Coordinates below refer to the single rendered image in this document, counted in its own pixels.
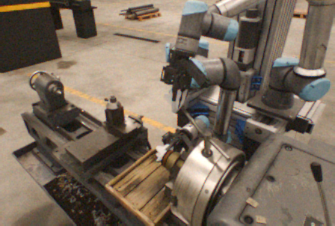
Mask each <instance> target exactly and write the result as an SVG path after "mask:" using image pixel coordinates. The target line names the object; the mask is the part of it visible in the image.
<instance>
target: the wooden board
mask: <svg viewBox="0 0 335 226"><path fill-rule="evenodd" d="M156 147H158V145H156ZM156 147H154V148H153V149H152V150H150V151H149V152H148V153H146V154H145V155H144V156H143V157H141V158H140V159H139V160H138V161H135V163H134V164H132V165H131V166H130V167H128V168H127V169H126V170H125V171H124V172H123V173H121V174H119V175H118V176H116V177H115V178H114V179H112V181H110V182H109V183H108V184H106V185H105V188H106V191H107V192H108V193H109V194H110V195H112V197H114V199H117V201H118V202H120V204H122V205H123V206H124V207H125V208H126V209H127V210H128V211H129V212H130V213H132V214H133V215H134V216H135V217H137V218H138V219H139V220H141V222H143V223H144V224H145V225H146V226H159V225H160V224H161V223H162V222H163V221H164V220H165V219H166V218H167V217H168V216H169V215H170V213H171V212H172V211H171V210H170V204H169V203H170V201H171V198H170V197H168V196H167V194H166V193H165V184H167V182H168V179H169V175H170V172H169V171H167V170H166V168H165V167H163V166H162V164H161V163H157V162H156V160H157V159H158V157H157V155H155V153H158V152H157V150H156ZM153 154H154V155H153ZM154 157H155V158H154ZM148 158H149V159H148ZM159 166H161V167H159ZM126 175H127V176H126ZM123 178H125V179H123ZM115 184H116V186H115ZM117 184H118V185H117ZM134 184H135V185H136V186H134ZM119 187H120V188H119ZM129 187H131V188H129ZM116 188H117V190H118V191H119V192H118V191H115V190H116ZM136 189H137V190H136ZM135 190H136V192H135ZM163 190H164V191H163ZM114 191H115V192H114ZM121 192H122V194H121ZM163 192H164V194H163ZM117 193H118V194H117ZM165 194H166V196H164V195H165ZM122 195H124V196H125V197H124V196H122ZM162 195H163V196H162ZM127 196H128V197H127ZM159 196H160V197H159ZM156 197H157V198H156ZM125 198H126V199H125ZM165 198H166V199H165ZM130 199H131V200H130ZM157 199H158V200H157ZM156 200H157V201H156ZM157 202H159V203H160V204H158V203H157ZM133 204H134V205H133ZM136 204H138V205H136ZM144 204H146V205H144ZM148 204H149V205H148ZM151 204H152V205H151ZM166 204H167V206H166ZM144 207H145V208H144ZM154 207H155V208H154ZM162 207H163V208H162ZM157 210H158V211H157ZM159 210H160V211H161V212H160V211H159ZM151 211H152V212H151ZM153 211H154V214H153ZM149 212H151V213H150V214H149ZM152 215H153V216H154V215H156V216H158V217H156V216H155V217H153V216H152ZM150 216H152V217H150ZM149 217H150V218H149ZM152 220H153V221H152Z"/></svg>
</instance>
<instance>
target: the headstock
mask: <svg viewBox="0 0 335 226"><path fill-rule="evenodd" d="M312 162H319V163H320V165H321V166H322V186H323V189H324V193H325V197H326V203H327V206H328V211H329V213H330V220H331V225H332V226H335V159H334V158H333V157H331V156H329V155H328V154H327V153H326V152H325V151H324V150H320V149H318V148H316V147H312V146H310V145H308V144H307V143H305V142H303V141H299V140H298V139H296V138H292V137H289V136H288V135H283V134H282V133H277V132H275V133H272V134H270V135H268V136H267V137H266V138H265V139H264V141H262V143H261V145H260V146H259V147H258V148H257V150H256V152H255V153H254V154H253V155H252V157H251V158H250V159H249V161H248V163H247V164H246V165H245V166H244V167H243V169H242V171H241V172H240V173H239V175H238V176H237V177H236V179H235V180H234V181H233V183H232V184H231V185H230V188H228V190H227V191H226V192H225V193H224V196H222V197H221V199H220V201H219V202H218V203H217V205H216V206H215V208H213V211H211V213H210V214H209V216H208V217H207V226H327V224H326V221H325V216H324V210H323V207H322V202H321V198H320V193H319V189H318V186H317V183H316V181H315V180H314V178H313V173H312V171H311V169H310V163H312ZM247 187H248V188H251V191H250V192H248V191H246V188H247ZM249 197H251V198H252V199H253V200H255V201H256V202H257V203H258V204H259V206H258V207H256V208H254V207H253V206H251V205H250V204H249V203H248V202H245V201H246V200H248V198H249ZM255 215H258V216H263V217H265V218H266V224H262V223H257V222H256V216H255Z"/></svg>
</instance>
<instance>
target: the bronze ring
mask: <svg viewBox="0 0 335 226"><path fill-rule="evenodd" d="M180 157H181V153H178V152H175V151H173V150H167V152H166V153H164V156H163V157H162V166H163V167H165V168H166V170H167V171H170V168H171V167H173V166H174V165H176V166H177V167H179V168H181V167H182V165H183V164H184V161H185V160H184V159H182V158H180Z"/></svg>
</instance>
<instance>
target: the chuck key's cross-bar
mask: <svg viewBox="0 0 335 226"><path fill-rule="evenodd" d="M180 108H181V109H182V110H183V112H184V113H185V115H187V118H188V119H189V120H190V121H191V122H192V123H193V125H194V126H195V129H197V131H198V132H199V133H200V134H201V135H202V136H203V137H204V131H203V130H202V129H201V128H200V127H199V126H198V125H197V123H195V121H194V119H193V118H192V117H191V115H190V114H189V113H188V112H187V110H186V109H185V108H184V106H183V105H182V106H181V107H180ZM208 142H209V143H210V144H211V145H212V146H213V147H214V148H215V149H216V150H217V151H218V152H219V153H221V155H222V156H224V158H225V159H227V161H229V160H230V156H228V155H227V153H225V152H224V151H223V150H222V149H221V148H220V147H219V146H218V145H217V144H216V143H215V142H214V141H213V140H212V139H211V138H210V139H209V140H208Z"/></svg>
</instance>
